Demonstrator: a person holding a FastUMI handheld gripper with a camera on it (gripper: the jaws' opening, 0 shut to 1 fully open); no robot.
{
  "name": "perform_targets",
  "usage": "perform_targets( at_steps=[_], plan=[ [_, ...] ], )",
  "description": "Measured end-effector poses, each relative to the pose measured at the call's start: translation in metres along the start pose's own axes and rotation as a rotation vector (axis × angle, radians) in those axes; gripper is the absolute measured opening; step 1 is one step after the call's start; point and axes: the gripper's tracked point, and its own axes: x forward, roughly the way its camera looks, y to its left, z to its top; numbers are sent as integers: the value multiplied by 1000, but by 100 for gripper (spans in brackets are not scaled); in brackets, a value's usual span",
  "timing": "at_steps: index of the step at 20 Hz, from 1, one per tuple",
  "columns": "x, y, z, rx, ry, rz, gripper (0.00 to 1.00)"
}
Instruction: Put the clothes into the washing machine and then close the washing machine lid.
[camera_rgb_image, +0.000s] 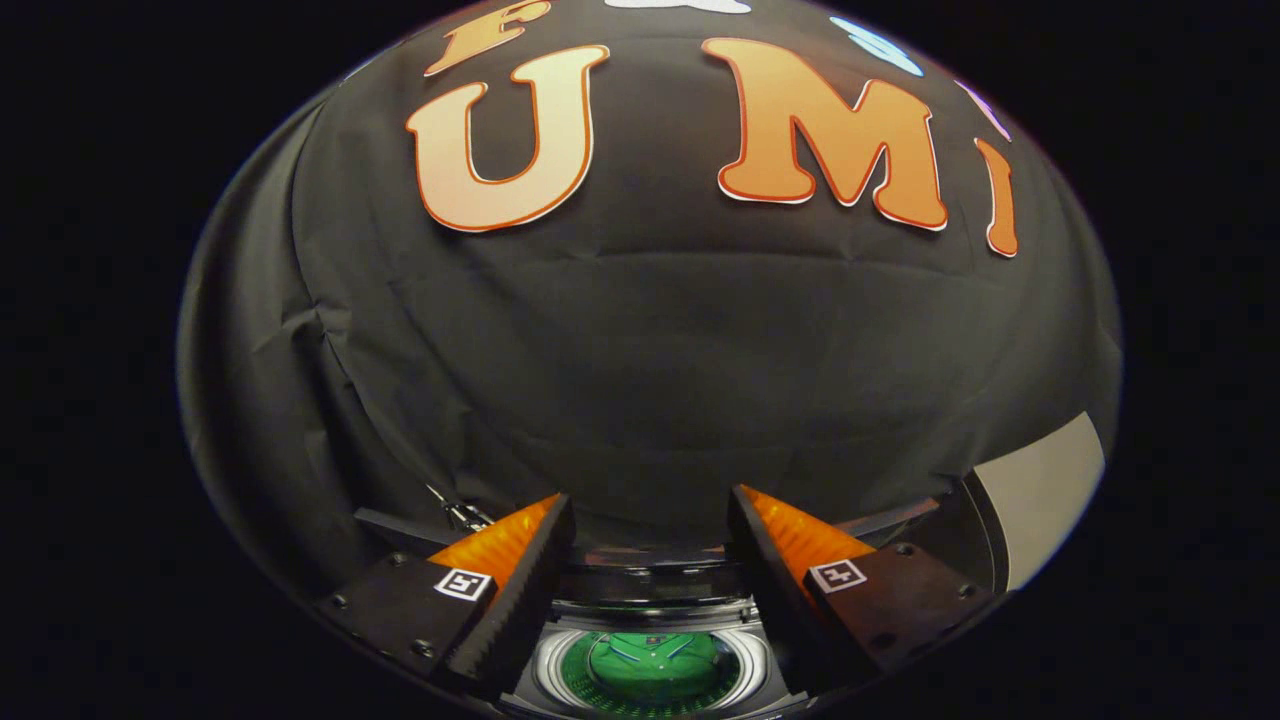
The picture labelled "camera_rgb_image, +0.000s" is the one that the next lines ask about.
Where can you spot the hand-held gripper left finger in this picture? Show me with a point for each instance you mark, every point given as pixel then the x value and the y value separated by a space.
pixel 520 610

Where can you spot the small metal clamp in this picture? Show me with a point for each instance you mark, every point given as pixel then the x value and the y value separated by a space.
pixel 462 513

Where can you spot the green polo shirt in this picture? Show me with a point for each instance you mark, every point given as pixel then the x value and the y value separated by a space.
pixel 650 660

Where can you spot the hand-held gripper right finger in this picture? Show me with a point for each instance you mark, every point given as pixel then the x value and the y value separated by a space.
pixel 770 590

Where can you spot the black backdrop cloth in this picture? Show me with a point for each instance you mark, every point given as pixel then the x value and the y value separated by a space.
pixel 650 380

